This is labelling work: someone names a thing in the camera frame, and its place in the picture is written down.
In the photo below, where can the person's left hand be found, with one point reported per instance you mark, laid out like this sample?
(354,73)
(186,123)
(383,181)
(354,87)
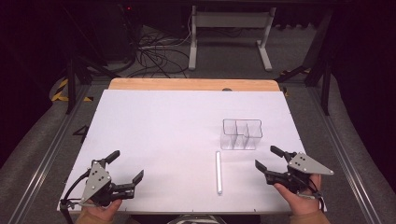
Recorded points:
(101,212)

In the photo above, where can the person's right hand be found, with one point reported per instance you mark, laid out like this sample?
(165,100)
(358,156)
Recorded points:
(303,202)

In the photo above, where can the black metal stand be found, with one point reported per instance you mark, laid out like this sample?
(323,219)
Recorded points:
(320,68)
(76,77)

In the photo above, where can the white board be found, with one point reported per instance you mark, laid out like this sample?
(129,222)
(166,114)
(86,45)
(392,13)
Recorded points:
(162,133)

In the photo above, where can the clear acrylic organizer box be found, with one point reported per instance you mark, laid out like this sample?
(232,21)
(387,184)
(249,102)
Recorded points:
(241,133)

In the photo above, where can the white pen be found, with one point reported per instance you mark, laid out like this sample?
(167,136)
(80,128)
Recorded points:
(219,172)

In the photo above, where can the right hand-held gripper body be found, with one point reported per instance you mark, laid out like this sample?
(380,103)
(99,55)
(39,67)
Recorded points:
(306,165)

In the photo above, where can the aluminium floor rail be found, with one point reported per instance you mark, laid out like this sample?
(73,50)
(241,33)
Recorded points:
(342,155)
(46,158)

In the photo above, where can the white metal stand frame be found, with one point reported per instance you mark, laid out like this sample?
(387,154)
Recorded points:
(230,20)

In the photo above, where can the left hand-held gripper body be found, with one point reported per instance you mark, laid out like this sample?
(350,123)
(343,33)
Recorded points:
(97,180)

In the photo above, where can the wooden table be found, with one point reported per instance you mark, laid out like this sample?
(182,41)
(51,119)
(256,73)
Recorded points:
(193,84)

